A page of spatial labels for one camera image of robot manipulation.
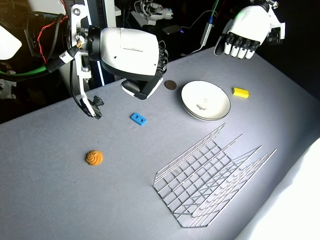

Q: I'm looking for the white gadget on shelf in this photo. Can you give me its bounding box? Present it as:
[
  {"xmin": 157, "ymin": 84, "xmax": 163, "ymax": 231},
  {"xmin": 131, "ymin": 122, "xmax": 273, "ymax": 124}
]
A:
[{"xmin": 134, "ymin": 0, "xmax": 175, "ymax": 26}]

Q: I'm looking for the blue block with two holes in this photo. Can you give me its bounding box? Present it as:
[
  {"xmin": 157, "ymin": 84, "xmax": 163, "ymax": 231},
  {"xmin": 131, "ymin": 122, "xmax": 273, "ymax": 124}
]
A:
[{"xmin": 129, "ymin": 112, "xmax": 148, "ymax": 126}]

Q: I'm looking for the grey power bank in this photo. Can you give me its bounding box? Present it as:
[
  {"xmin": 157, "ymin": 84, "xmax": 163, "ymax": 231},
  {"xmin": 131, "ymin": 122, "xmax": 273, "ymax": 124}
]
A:
[{"xmin": 162, "ymin": 24, "xmax": 183, "ymax": 36}]

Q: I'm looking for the yellow block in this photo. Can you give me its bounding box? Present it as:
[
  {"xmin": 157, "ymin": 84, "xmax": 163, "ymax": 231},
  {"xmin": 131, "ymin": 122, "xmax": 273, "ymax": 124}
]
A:
[{"xmin": 231, "ymin": 86, "xmax": 250, "ymax": 99}]

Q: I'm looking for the grey adapter stick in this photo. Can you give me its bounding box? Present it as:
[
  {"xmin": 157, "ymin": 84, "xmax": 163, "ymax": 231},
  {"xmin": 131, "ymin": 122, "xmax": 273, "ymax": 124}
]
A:
[{"xmin": 199, "ymin": 21, "xmax": 215, "ymax": 48}]

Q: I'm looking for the silver wire dish rack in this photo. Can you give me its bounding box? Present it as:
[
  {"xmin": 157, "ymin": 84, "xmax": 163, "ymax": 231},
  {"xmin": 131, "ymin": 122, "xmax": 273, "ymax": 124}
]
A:
[{"xmin": 152, "ymin": 122, "xmax": 278, "ymax": 228}]

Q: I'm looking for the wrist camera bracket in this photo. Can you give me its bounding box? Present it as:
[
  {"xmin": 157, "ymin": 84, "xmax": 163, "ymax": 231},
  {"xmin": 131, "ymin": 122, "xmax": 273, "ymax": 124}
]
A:
[
  {"xmin": 266, "ymin": 14, "xmax": 286, "ymax": 46},
  {"xmin": 67, "ymin": 4, "xmax": 105, "ymax": 120}
]

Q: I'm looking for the grey metal bracket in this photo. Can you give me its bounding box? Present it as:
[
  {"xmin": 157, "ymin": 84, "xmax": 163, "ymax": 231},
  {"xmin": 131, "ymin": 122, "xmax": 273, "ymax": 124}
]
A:
[{"xmin": 0, "ymin": 78, "xmax": 17, "ymax": 101}]

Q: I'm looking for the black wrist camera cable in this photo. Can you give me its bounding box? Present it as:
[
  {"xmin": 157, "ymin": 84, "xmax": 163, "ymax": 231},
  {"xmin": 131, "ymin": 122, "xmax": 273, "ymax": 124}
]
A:
[{"xmin": 69, "ymin": 58, "xmax": 92, "ymax": 118}]

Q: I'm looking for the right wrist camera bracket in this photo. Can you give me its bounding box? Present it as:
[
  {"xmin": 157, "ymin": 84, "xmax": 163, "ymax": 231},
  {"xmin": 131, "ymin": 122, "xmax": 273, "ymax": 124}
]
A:
[{"xmin": 67, "ymin": 4, "xmax": 105, "ymax": 120}]

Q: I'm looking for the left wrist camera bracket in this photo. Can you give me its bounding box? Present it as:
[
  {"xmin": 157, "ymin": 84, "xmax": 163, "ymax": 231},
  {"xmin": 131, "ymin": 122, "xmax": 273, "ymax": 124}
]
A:
[{"xmin": 266, "ymin": 14, "xmax": 286, "ymax": 46}]

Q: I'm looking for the brown round cookie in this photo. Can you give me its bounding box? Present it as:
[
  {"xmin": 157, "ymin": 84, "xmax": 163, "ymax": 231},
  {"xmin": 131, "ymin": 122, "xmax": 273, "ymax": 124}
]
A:
[{"xmin": 164, "ymin": 79, "xmax": 178, "ymax": 90}]

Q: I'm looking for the white plate with dark rim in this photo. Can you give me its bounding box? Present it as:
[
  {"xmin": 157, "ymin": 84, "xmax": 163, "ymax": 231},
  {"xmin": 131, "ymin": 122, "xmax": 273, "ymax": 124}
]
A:
[
  {"xmin": 181, "ymin": 80, "xmax": 231, "ymax": 121},
  {"xmin": 181, "ymin": 99, "xmax": 226, "ymax": 123}
]

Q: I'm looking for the orange swirl cookie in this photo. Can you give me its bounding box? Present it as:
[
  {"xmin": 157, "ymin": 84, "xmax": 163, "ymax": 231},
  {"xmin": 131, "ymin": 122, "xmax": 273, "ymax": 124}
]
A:
[{"xmin": 85, "ymin": 149, "xmax": 104, "ymax": 166}]

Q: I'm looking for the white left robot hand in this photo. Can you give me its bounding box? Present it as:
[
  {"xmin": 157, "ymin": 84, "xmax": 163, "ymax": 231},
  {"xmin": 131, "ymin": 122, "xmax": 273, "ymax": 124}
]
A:
[{"xmin": 213, "ymin": 4, "xmax": 272, "ymax": 60}]

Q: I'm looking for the green background cable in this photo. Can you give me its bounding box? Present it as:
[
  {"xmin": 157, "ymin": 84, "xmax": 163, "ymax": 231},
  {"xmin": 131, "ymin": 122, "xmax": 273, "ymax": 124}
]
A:
[{"xmin": 209, "ymin": 0, "xmax": 221, "ymax": 25}]

